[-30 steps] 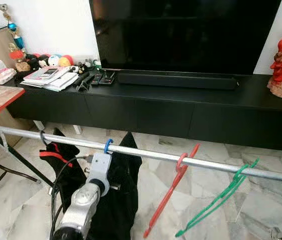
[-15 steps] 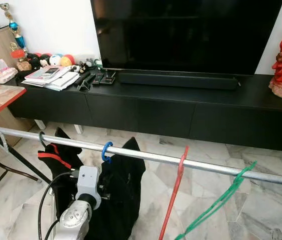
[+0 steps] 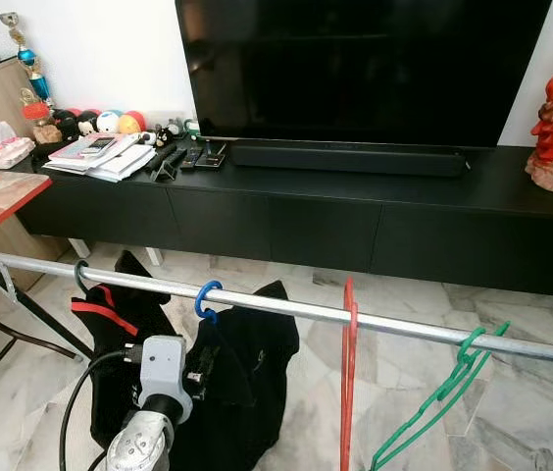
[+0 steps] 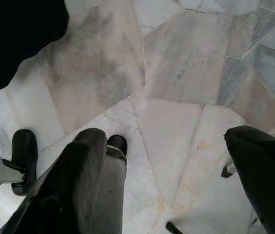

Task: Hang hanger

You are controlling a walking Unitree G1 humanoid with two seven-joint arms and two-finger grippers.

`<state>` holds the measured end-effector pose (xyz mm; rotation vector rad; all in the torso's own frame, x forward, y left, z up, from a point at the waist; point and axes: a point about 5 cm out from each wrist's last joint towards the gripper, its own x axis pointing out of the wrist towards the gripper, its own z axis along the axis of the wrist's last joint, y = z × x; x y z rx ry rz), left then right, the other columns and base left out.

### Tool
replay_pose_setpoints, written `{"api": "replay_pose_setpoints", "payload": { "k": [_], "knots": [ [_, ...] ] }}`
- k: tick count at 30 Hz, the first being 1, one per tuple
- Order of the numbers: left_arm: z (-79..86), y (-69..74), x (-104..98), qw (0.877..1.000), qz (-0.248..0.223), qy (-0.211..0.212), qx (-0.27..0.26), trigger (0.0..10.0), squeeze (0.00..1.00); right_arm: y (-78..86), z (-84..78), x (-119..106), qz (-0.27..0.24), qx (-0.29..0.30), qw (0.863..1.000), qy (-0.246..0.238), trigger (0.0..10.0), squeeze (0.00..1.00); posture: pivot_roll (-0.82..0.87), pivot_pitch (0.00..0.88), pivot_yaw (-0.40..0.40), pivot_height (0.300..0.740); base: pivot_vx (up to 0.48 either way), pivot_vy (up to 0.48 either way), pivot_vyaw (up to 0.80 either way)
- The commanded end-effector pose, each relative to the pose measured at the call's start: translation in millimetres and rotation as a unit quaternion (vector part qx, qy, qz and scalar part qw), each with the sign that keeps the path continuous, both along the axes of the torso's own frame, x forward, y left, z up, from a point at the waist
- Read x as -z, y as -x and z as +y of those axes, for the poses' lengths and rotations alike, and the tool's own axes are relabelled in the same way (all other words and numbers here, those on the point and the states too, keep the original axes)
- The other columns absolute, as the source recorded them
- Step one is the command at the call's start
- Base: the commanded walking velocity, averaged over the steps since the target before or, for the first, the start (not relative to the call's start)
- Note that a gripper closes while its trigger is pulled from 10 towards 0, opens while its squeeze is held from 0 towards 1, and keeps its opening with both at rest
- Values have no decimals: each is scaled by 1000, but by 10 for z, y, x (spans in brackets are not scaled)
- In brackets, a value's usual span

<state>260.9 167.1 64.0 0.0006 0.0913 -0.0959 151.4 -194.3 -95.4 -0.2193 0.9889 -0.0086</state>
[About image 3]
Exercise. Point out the black plush toy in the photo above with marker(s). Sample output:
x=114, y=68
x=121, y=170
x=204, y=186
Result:
x=69, y=124

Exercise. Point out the green labelled bottle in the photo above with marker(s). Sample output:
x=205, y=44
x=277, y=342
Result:
x=186, y=129

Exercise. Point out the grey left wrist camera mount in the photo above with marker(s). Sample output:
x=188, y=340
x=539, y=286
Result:
x=164, y=378

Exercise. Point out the navy blue shirt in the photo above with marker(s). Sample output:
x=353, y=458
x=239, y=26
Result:
x=247, y=392

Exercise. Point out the black soundbar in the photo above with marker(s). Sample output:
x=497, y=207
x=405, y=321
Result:
x=350, y=160

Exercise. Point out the pink tissue pack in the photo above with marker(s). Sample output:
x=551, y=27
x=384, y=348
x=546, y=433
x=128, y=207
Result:
x=10, y=152

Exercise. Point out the black television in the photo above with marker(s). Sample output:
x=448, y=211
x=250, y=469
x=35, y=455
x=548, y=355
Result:
x=365, y=69

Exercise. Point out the green plastic hanger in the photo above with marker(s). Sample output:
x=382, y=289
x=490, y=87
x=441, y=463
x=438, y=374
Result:
x=468, y=355

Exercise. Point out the red plastic hanger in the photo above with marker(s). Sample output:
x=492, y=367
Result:
x=346, y=392

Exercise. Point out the blue plastic hanger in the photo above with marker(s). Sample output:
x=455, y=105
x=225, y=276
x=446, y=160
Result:
x=199, y=302

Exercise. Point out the white blue ball toy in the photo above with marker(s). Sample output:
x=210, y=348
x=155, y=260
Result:
x=109, y=122

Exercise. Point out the gold blue trophy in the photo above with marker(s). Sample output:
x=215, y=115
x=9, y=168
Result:
x=28, y=57

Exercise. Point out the silver clothes rack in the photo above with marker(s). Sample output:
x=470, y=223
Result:
x=404, y=328

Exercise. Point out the black tv cabinet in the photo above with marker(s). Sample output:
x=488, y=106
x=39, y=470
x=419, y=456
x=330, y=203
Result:
x=306, y=231

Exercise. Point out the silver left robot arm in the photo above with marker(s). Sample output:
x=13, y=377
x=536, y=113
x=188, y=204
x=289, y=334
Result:
x=139, y=446

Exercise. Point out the orange ball toy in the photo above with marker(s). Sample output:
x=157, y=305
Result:
x=131, y=124

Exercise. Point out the white paper stack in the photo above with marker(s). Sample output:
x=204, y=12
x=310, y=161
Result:
x=98, y=159

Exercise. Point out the dark grey plastic hanger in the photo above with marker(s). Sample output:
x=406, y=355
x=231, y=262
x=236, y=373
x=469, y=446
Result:
x=77, y=280

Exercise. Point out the red lidded brown jar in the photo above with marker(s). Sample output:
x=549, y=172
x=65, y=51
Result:
x=35, y=108

